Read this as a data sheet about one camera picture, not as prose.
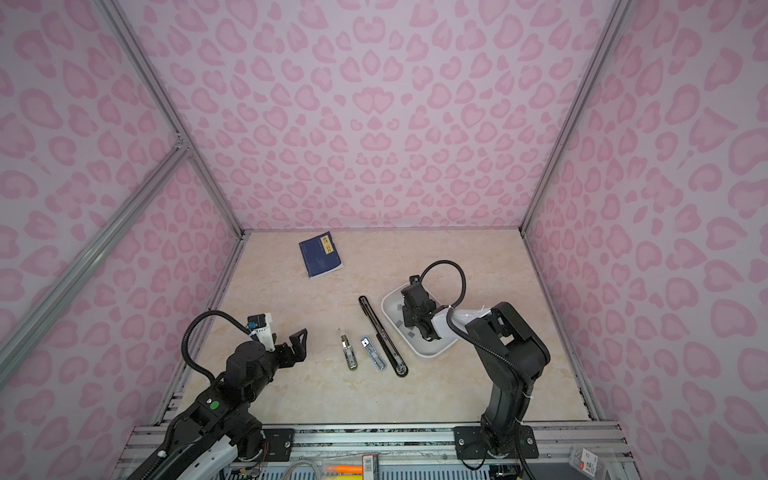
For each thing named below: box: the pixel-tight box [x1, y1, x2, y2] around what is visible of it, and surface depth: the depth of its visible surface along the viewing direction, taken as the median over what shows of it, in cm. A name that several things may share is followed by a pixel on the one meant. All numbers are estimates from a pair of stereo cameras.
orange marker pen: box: [326, 465, 364, 474], surface depth 71 cm
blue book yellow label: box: [298, 230, 344, 279], surface depth 113 cm
